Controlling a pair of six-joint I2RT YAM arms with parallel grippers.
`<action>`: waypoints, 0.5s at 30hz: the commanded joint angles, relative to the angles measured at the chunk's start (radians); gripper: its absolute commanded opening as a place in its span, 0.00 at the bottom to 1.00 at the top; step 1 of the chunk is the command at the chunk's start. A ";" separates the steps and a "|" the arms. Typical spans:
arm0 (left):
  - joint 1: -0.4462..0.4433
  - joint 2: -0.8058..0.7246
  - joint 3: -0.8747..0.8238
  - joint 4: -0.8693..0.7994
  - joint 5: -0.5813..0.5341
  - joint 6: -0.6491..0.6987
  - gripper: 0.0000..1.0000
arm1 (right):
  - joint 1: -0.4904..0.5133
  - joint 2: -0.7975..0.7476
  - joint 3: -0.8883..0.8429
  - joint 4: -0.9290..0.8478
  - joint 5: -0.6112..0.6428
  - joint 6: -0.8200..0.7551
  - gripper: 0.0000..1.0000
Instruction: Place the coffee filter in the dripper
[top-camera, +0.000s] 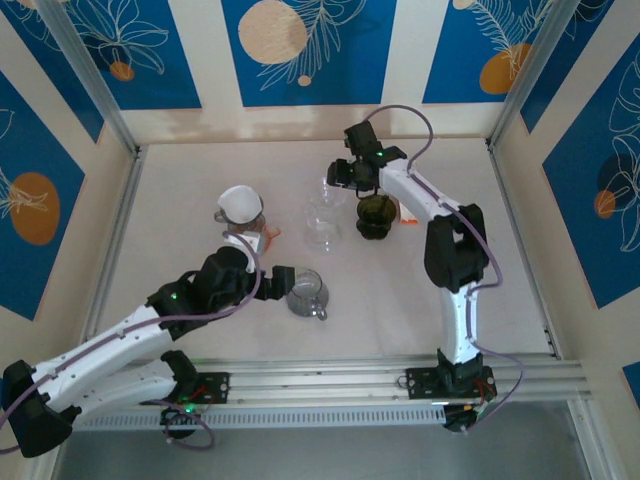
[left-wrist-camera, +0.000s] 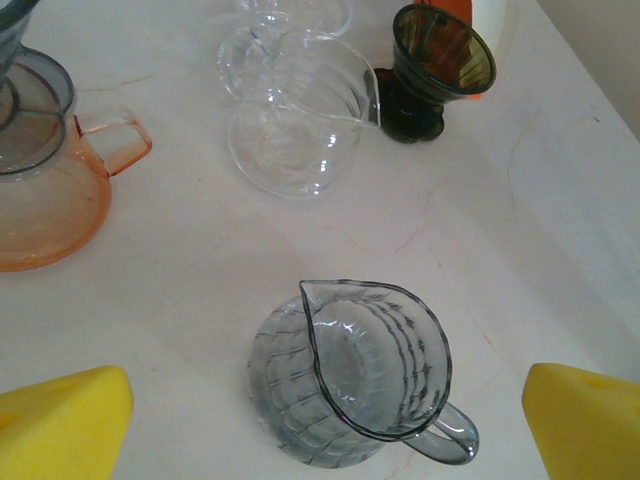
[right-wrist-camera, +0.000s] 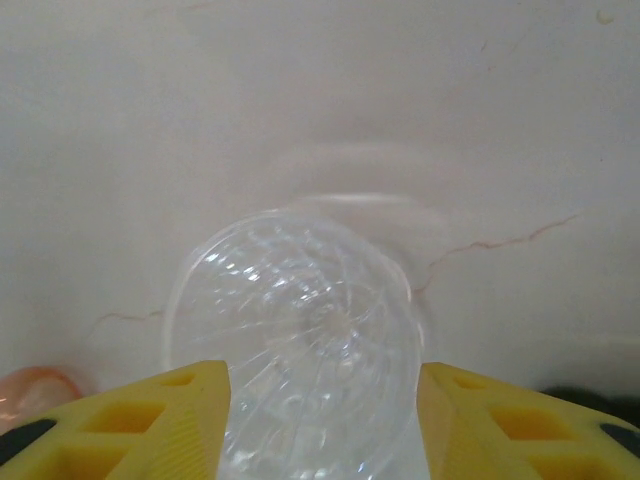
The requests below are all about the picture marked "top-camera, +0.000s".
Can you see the grey transparent carafe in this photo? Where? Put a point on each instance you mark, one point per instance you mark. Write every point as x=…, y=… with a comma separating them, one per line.
x=307, y=300

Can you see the orange transparent carafe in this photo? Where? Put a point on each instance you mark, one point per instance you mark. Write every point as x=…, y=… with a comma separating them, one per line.
x=272, y=232

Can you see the dark olive dripper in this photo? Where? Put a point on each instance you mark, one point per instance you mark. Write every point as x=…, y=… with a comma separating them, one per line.
x=372, y=220

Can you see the grey transparent dripper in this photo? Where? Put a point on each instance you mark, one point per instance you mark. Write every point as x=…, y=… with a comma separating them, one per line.
x=245, y=228

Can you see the white paper coffee filter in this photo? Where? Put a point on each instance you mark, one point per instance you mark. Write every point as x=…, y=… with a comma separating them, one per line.
x=240, y=202

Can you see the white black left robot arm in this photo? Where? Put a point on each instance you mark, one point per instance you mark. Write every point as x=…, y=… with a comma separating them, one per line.
x=100, y=350

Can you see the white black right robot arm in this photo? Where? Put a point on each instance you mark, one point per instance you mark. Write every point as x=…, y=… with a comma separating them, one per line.
x=457, y=325

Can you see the white orange filter box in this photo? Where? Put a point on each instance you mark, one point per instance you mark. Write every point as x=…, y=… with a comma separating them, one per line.
x=409, y=215

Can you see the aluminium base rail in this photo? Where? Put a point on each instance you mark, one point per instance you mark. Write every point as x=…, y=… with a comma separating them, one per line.
x=320, y=380

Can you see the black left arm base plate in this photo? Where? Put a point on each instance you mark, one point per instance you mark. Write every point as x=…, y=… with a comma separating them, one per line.
x=217, y=387

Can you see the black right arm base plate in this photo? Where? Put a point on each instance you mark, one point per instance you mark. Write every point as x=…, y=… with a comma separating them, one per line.
x=420, y=382

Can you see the aluminium frame post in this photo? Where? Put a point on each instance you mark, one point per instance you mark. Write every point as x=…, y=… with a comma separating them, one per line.
x=95, y=80
x=530, y=70

